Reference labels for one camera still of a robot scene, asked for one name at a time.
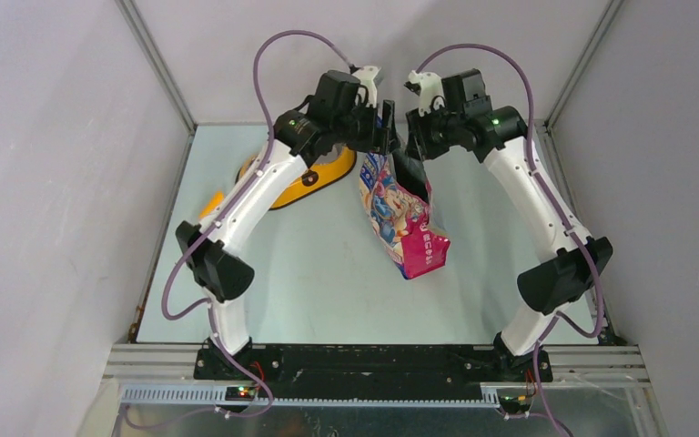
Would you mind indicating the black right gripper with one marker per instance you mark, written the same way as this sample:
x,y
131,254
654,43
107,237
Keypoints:
x,y
419,143

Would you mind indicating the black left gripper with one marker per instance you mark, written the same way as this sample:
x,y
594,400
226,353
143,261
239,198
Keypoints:
x,y
379,140

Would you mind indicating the colourful cat food bag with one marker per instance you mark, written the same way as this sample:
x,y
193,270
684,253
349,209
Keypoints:
x,y
405,226

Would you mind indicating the yellow double pet bowl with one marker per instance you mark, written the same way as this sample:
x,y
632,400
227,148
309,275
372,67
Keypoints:
x,y
327,170

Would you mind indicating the yellow plastic food scoop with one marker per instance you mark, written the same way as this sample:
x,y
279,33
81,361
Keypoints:
x,y
212,205

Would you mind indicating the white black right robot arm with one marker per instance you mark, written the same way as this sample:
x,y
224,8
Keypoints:
x,y
457,111

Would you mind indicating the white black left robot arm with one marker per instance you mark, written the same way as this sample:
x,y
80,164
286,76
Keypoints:
x,y
344,110

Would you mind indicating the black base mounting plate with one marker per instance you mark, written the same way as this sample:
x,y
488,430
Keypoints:
x,y
455,370

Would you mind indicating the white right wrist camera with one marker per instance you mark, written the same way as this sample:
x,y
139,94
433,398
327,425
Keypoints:
x,y
428,87

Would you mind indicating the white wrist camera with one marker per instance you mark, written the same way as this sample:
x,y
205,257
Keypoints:
x,y
369,77
428,87

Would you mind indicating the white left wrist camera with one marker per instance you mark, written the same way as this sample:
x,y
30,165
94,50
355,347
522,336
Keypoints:
x,y
369,77

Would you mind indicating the aluminium right corner post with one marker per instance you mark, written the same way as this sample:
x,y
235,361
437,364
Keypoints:
x,y
584,59

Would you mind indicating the aluminium corner post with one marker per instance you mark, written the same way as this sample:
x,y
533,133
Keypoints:
x,y
148,45
584,59

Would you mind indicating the aluminium front frame rail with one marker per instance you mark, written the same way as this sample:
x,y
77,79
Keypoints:
x,y
618,370

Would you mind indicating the aluminium left corner post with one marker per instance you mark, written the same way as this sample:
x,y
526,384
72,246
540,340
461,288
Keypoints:
x,y
148,45

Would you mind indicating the grey slotted cable duct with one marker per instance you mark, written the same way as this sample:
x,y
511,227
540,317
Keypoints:
x,y
228,395

